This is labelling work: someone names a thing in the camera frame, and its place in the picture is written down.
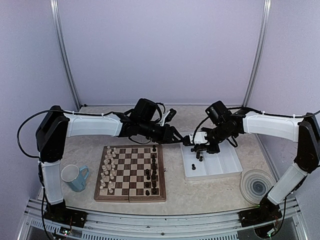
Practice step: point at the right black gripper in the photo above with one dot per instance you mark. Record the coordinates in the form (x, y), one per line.
(215, 149)

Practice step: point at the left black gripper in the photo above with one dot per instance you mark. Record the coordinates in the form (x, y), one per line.
(164, 139)

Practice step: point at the white plastic tray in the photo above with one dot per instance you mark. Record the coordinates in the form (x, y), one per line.
(215, 166)

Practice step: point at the dark chess piece back rank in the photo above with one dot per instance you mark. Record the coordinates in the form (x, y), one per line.
(153, 158)

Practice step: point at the wooden chess board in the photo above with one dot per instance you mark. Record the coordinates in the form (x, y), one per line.
(132, 162)

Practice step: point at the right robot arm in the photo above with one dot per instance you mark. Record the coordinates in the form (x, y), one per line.
(302, 130)

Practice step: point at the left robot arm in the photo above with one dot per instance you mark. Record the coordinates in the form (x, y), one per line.
(65, 134)

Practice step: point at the pile of dark chess pieces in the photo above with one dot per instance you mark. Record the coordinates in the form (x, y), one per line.
(197, 164)

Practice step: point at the white chess pieces row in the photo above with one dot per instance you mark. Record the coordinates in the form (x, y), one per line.
(107, 173)

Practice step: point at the grey spiral coaster plate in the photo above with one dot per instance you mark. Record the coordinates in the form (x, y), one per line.
(255, 184)

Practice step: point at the light blue mug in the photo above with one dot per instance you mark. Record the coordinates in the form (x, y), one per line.
(75, 177)

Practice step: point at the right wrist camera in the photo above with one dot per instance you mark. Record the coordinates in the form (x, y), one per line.
(198, 138)

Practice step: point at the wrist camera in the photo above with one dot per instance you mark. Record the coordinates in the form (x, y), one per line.
(198, 138)
(167, 116)

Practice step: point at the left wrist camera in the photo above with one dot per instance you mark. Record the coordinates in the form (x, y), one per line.
(167, 116)

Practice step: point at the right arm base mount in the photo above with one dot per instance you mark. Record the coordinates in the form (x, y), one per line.
(259, 215)

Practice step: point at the aluminium front rail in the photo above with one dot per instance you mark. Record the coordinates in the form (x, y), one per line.
(224, 225)

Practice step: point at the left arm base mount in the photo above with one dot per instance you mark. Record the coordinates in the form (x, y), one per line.
(66, 216)

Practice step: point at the right aluminium corner post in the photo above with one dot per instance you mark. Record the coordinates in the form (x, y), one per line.
(259, 52)

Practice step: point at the aluminium corner post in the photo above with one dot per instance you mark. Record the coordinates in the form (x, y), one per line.
(54, 6)
(259, 52)

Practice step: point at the left aluminium corner post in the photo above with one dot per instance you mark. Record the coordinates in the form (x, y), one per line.
(54, 6)

